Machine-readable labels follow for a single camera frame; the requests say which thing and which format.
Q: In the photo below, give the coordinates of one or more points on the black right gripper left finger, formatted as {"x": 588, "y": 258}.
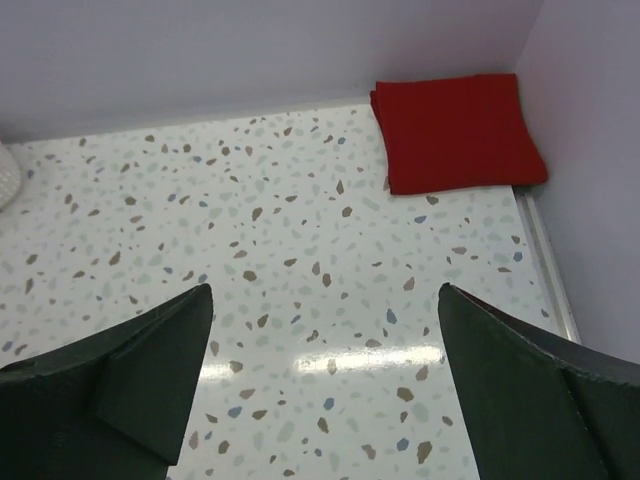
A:
{"x": 114, "y": 405}

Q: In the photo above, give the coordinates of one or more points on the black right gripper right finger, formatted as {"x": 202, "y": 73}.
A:
{"x": 535, "y": 405}

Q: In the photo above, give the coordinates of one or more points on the red t shirt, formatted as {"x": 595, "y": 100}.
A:
{"x": 456, "y": 133}

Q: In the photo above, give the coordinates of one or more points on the white plastic laundry basket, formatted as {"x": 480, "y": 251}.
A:
{"x": 10, "y": 177}

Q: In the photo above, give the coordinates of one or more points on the aluminium right side rail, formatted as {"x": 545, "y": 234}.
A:
{"x": 546, "y": 265}

